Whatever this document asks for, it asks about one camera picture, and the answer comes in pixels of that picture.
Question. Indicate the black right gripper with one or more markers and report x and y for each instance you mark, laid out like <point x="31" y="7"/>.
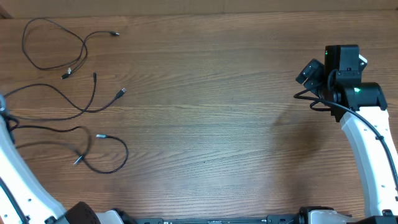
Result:
<point x="313" y="73"/>

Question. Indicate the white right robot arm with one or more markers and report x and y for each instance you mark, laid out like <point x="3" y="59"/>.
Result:
<point x="336" y="86"/>

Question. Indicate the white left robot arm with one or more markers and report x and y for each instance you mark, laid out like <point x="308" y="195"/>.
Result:
<point x="24" y="200"/>

